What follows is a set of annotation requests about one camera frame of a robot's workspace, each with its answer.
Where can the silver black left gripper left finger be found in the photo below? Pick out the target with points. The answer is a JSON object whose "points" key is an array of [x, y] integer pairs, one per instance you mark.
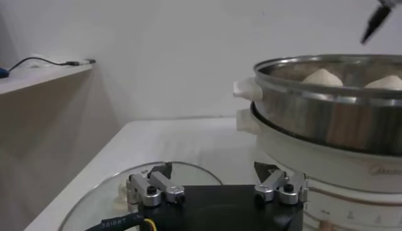
{"points": [[168, 188]]}

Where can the steel steamer pot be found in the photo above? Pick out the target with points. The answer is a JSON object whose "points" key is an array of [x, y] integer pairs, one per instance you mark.
{"points": [[329, 166]]}

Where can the white side desk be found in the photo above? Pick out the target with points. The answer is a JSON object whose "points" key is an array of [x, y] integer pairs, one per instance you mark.
{"points": [[41, 78]]}

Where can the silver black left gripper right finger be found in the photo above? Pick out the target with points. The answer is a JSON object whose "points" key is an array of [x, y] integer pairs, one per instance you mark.
{"points": [[273, 183]]}

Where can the stainless steel steamer basket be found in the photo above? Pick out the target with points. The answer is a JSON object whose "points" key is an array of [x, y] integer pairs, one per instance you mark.
{"points": [[314, 119]]}

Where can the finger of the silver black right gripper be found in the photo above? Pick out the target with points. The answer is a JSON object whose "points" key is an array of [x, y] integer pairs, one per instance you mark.
{"points": [[375, 22]]}

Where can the white steamed baozi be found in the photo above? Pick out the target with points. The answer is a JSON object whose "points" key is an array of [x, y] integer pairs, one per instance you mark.
{"points": [[323, 78], [387, 83]]}

